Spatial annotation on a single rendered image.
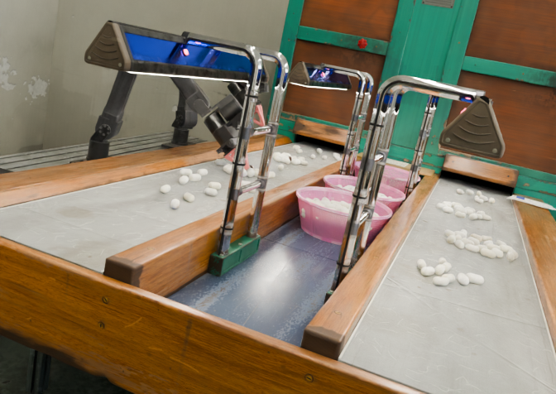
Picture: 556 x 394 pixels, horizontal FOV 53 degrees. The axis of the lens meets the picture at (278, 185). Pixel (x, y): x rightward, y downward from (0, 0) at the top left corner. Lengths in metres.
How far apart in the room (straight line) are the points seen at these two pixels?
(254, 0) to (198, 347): 2.94
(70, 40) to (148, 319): 3.43
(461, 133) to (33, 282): 0.68
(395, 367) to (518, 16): 1.93
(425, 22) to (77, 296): 1.97
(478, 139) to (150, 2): 3.27
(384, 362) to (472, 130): 0.33
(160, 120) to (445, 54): 2.00
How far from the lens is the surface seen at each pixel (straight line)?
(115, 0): 4.00
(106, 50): 0.93
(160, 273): 0.95
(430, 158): 2.52
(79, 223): 1.11
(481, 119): 0.75
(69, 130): 4.18
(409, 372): 0.81
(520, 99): 2.51
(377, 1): 2.59
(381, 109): 0.98
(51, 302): 0.96
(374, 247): 1.20
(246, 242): 1.21
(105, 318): 0.90
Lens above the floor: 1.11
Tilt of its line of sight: 13 degrees down
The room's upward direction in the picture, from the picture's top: 12 degrees clockwise
